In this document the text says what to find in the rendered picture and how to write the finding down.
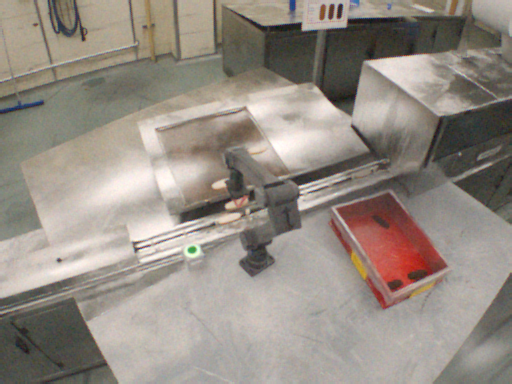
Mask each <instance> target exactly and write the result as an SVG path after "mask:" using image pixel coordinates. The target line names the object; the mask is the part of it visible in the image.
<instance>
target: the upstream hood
mask: <svg viewBox="0 0 512 384"><path fill-rule="evenodd" d="M135 265H138V262H137V259H136V256H135V253H134V249H133V246H132V242H131V239H130V234H129V231H128V228H127V225H126V222H125V223H123V224H120V225H116V226H114V227H111V228H109V229H105V230H103V231H98V232H94V233H92V234H89V235H87V236H81V237H79V238H77V239H73V240H71V241H70V240H69V241H66V242H63V243H61V244H56V245H54V246H51V247H49V248H48V247H46V248H44V249H42V250H40V251H39V250H37V251H35V252H33V253H28V254H26V255H24V256H23V255H21V256H19V257H17V258H16V257H15V258H13V259H11V260H6V261H4V262H3V261H2V262H0V308H2V307H4V306H5V307H6V306H7V305H11V304H14V303H16V302H17V303H18V302H20V301H24V300H28V299H29V298H33V297H38V296H40V295H41V296H42V295H44V294H47V293H49V292H54V291H56V290H60V289H62V288H66V287H68V286H73V285H75V284H80V283H81V282H84V281H85V282H86V281H88V280H91V279H96V278H98V277H101V276H105V275H107V274H110V273H115V272H117V271H120V270H122V269H127V268H129V267H132V266H135Z"/></svg>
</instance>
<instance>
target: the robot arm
mask: <svg viewBox="0 0 512 384"><path fill-rule="evenodd" d="M221 157H222V160H223V162H224V163H225V165H226V167H227V168H228V169H229V180H225V181H224V184H226V187H225V189H226V191H227V193H228V194H229V196H230V197H231V199H232V201H233V202H234V204H235V205H236V208H237V209H238V208H240V207H241V204H242V203H244V201H245V200H246V199H247V198H248V197H249V195H250V191H249V190H248V188H247V187H246V185H245V176H246V177H247V178H248V180H249V181H250V182H251V183H252V184H253V185H254V186H255V187H256V188H255V189H254V192H255V199H256V201H257V203H258V204H259V206H260V207H261V208H262V209H264V208H266V211H267V214H268V217H269V219H268V220H267V221H265V222H264V223H262V224H261V225H258V226H256V227H253V228H249V229H246V230H242V231H239V237H240V239H241V243H242V247H243V249H244V251H245V252H247V256H246V257H244V258H243V259H241V260H240V261H239V264H240V265H241V266H242V267H243V268H244V270H245V271H246V272H247V273H248V274H249V275H250V276H251V277H253V276H255V275H256V274H258V273H259V272H261V271H262V270H264V269H265V268H267V267H268V266H270V265H271V264H273V263H274V261H275V259H274V258H273V257H272V256H271V255H270V254H269V253H268V252H267V251H266V248H265V246H269V244H271V243H272V238H275V237H277V236H280V235H282V234H284V233H286V232H290V231H293V230H298V229H301V228H302V226H301V220H300V214H299V207H298V202H297V199H299V198H300V189H299V188H298V186H297V185H296V184H295V183H293V182H292V181H291V180H288V181H284V182H283V181H282V180H281V179H279V177H276V176H275V175H273V174H272V173H271V172H269V171H268V170H266V169H265V168H264V167H263V166H262V165H261V164H260V163H258V162H257V161H256V160H255V159H254V158H253V157H252V156H251V155H250V152H249V151H248V149H247V148H246V147H245V146H240V147H234V148H233V147H232V148H227V149H224V152H223V153H222V156H221ZM241 198H242V199H241ZM238 199H241V201H240V203H239V204H237V202H236V201H237V200H238ZM283 211H284V212H283Z"/></svg>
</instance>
